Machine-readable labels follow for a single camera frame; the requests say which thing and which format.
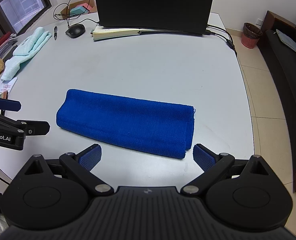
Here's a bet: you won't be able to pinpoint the blue towel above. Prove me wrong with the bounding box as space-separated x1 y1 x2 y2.
56 89 194 159

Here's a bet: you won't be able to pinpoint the light cyan towel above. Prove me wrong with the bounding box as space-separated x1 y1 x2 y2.
1 27 51 81

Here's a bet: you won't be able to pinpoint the white printed paper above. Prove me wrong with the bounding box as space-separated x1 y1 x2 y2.
0 77 17 95

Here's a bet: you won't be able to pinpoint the red folder stack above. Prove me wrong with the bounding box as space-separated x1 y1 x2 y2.
0 32 17 58

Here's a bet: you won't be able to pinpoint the black pen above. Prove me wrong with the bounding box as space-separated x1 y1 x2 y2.
54 26 57 40

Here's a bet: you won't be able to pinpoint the black computer mouse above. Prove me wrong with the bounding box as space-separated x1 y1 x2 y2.
65 23 86 38

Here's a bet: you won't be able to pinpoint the open notebook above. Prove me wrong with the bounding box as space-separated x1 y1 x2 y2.
90 24 148 42

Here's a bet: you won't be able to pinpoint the cardboard box with items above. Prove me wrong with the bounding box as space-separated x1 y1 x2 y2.
59 0 97 20

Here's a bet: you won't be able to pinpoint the red waste basket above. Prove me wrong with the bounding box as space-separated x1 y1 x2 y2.
241 23 263 49

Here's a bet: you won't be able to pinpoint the black leather sofa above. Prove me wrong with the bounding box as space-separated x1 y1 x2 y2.
257 11 296 192

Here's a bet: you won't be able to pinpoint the grey cushion on sofa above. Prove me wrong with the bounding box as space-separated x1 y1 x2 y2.
276 29 296 52

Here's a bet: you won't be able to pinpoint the black laptop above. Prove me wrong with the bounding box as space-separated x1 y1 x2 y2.
95 0 213 35

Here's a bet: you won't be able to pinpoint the black mouse cable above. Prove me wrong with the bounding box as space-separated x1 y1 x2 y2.
53 0 100 29

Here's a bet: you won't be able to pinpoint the black laptop cables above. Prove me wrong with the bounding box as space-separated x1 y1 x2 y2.
205 24 238 55

